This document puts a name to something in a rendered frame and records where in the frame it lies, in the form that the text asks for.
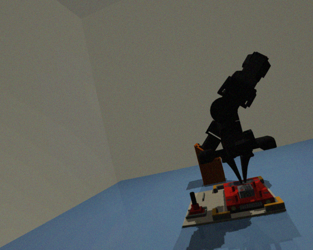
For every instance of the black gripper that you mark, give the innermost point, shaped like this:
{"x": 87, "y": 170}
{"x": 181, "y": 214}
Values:
{"x": 207, "y": 156}

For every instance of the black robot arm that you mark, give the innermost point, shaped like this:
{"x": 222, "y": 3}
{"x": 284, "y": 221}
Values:
{"x": 239, "y": 88}

